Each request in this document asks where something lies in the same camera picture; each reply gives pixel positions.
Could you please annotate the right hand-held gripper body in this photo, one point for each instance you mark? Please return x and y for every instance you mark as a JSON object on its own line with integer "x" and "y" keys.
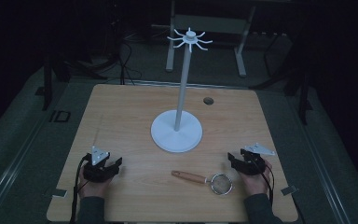
{"x": 254, "y": 163}

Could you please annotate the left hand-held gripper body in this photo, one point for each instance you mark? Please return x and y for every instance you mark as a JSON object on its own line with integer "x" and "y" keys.
{"x": 101, "y": 172}

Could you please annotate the white hook rack stand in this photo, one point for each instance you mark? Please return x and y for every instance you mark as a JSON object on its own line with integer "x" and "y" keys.
{"x": 180, "y": 93}

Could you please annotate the person's left hand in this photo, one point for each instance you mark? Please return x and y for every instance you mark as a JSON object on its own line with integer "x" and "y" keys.
{"x": 93, "y": 188}

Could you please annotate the person's right hand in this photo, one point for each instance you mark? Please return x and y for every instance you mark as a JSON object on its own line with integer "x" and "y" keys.
{"x": 256, "y": 183}

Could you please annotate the grey tape tab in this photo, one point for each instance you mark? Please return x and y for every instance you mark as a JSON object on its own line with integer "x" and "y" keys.
{"x": 289, "y": 190}
{"x": 60, "y": 193}

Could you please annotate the black metal stand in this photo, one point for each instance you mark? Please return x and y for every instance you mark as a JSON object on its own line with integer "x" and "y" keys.
{"x": 303, "y": 99}
{"x": 47, "y": 84}

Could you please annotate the white metal desk frame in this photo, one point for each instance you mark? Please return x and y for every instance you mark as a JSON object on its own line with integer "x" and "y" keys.
{"x": 211, "y": 24}

